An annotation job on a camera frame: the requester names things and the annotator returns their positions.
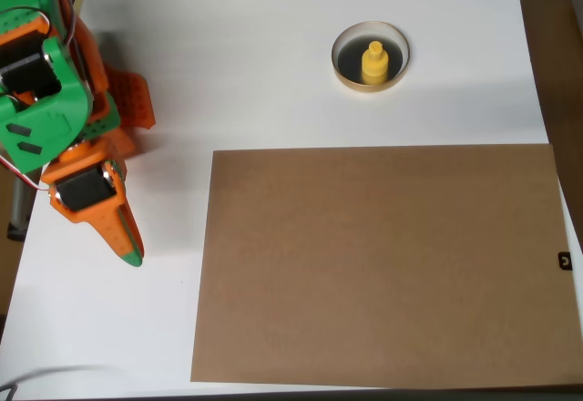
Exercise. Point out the orange gripper, black servo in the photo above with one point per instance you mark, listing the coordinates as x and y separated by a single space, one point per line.
86 190

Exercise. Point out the small yellow plastic piece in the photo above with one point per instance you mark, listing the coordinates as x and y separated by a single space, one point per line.
374 68

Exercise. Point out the orange robot base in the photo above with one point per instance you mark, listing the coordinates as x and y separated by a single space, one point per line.
134 95

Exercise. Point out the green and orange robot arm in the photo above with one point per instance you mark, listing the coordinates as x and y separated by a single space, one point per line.
41 118

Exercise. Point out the round dish with gold rim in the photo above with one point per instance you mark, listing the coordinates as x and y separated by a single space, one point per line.
348 61

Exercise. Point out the brown cardboard sheet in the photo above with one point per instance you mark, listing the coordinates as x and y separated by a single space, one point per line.
387 260

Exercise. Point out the grey metal post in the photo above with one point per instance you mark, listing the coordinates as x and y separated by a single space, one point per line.
19 205

